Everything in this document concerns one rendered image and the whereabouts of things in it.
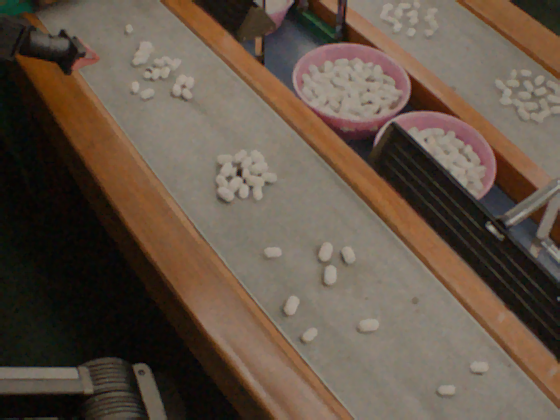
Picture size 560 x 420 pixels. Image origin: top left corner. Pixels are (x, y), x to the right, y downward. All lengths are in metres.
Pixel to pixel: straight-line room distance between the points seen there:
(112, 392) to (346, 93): 0.87
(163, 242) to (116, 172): 0.21
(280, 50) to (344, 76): 0.24
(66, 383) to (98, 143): 0.58
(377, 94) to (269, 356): 0.71
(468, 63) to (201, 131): 0.69
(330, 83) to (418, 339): 0.68
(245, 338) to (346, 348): 0.17
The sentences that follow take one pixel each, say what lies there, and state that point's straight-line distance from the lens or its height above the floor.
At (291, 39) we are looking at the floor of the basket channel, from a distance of 1.98.
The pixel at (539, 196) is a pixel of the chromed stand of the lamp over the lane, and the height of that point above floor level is 1.12.
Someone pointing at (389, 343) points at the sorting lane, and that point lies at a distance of 1.35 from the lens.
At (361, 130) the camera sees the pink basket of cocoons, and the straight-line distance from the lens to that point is 1.68.
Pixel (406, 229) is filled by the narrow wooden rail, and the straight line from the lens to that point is 1.46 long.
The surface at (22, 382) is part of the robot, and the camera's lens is 1.23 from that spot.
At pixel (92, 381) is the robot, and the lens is 1.27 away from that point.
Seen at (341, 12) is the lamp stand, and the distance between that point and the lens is 1.87.
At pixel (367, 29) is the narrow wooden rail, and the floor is 0.76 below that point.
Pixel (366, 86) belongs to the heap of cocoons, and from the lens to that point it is 1.77.
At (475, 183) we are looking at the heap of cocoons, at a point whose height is 0.74.
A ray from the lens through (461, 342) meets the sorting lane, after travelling 1.37.
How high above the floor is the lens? 1.91
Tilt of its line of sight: 51 degrees down
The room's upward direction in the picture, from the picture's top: 2 degrees clockwise
